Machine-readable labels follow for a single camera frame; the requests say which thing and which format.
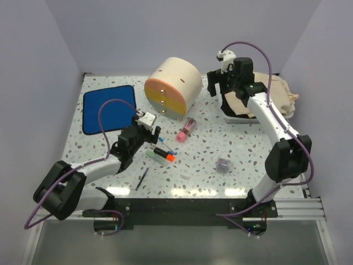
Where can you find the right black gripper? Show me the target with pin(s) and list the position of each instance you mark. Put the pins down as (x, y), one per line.
(216, 77)

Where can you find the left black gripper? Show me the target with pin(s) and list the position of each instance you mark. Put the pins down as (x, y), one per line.
(151, 138)

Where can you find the white blue pen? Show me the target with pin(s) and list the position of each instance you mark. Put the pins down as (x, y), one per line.
(162, 148)
(167, 146)

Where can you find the green pastel highlighter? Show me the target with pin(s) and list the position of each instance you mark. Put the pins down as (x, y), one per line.
(162, 161)

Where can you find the black orange highlighter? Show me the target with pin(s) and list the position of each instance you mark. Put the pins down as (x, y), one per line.
(164, 154)

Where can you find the grey bottom drawer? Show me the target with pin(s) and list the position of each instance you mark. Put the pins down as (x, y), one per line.
(171, 109)

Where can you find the dark purple pen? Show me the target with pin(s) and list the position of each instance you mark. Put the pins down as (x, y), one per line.
(142, 178)

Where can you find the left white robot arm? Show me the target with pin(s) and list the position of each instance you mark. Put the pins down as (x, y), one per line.
(62, 190)

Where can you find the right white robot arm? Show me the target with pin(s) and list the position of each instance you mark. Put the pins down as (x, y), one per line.
(288, 157)

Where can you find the black cloth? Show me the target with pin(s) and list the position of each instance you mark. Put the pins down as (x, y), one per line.
(236, 105)

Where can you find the pink pencil case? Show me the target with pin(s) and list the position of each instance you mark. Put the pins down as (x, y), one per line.
(186, 130)

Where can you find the beige round drawer cabinet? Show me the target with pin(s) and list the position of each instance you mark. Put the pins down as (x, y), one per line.
(175, 79)

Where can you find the blue cloth mat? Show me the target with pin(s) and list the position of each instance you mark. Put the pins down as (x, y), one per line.
(115, 116)

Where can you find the white tray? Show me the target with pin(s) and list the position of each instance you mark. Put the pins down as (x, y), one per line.
(240, 118)

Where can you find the beige cloth bag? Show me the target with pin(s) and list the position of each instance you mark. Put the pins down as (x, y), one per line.
(281, 95)

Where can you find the clear box of clips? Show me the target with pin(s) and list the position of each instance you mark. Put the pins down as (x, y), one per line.
(223, 165)

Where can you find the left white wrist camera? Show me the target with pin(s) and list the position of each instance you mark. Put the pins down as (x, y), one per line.
(147, 120)

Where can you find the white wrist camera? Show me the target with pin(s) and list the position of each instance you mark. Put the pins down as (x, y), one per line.
(147, 120)
(227, 59)

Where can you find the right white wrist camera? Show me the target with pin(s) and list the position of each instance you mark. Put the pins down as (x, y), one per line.
(227, 59)

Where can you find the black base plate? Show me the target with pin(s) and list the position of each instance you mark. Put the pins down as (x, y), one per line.
(178, 212)

